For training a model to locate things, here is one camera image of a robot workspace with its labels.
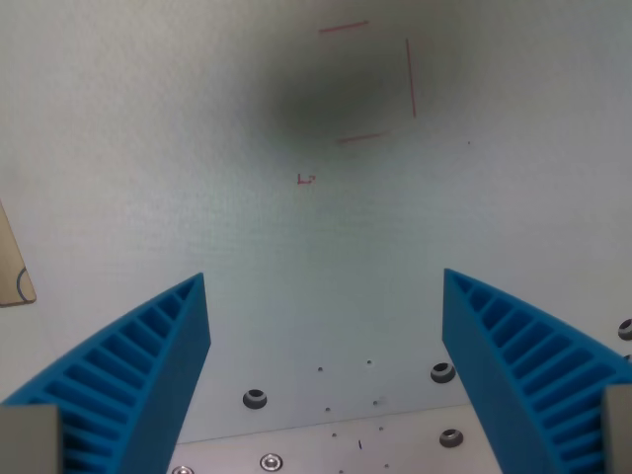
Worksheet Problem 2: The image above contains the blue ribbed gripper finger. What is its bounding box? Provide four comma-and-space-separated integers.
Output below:
441, 268, 632, 474
0, 272, 212, 474

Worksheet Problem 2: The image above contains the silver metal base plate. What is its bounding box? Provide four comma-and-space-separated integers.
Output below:
166, 402, 501, 474

